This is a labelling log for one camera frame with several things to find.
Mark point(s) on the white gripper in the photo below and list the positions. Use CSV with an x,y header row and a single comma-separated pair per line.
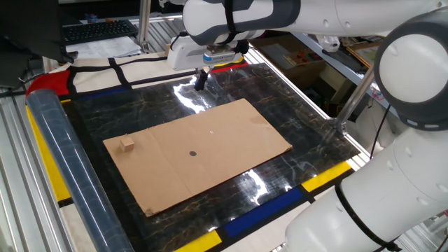
x,y
182,56

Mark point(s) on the small wooden cube block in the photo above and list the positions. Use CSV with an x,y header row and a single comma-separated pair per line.
x,y
127,144

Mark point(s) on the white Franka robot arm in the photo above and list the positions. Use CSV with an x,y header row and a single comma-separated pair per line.
x,y
385,196

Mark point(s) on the colour block patterned cloth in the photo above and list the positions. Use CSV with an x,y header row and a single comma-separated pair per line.
x,y
94,75

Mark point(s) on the brown cardboard sheet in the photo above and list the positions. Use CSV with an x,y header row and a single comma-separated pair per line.
x,y
210,154

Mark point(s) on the black marble pattern mat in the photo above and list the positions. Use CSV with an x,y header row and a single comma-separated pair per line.
x,y
122,112

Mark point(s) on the open cardboard box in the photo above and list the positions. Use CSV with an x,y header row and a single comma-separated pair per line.
x,y
301,66

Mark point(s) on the white paper sheets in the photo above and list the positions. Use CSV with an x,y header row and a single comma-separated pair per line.
x,y
105,47

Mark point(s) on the black computer keyboard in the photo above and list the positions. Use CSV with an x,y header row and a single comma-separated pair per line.
x,y
98,31

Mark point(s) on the white plastic bag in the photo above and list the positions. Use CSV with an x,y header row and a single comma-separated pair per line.
x,y
329,42

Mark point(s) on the aluminium diagonal strut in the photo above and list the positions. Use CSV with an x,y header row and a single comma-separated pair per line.
x,y
351,103

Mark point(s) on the clear plastic tube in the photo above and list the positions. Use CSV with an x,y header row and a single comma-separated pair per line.
x,y
77,168

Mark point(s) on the black computer monitor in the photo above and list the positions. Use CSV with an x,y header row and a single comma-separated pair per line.
x,y
31,28

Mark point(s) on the aluminium frame post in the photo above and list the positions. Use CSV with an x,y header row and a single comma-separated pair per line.
x,y
143,24

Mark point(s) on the wooden picture frame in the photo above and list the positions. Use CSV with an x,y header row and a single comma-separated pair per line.
x,y
365,52

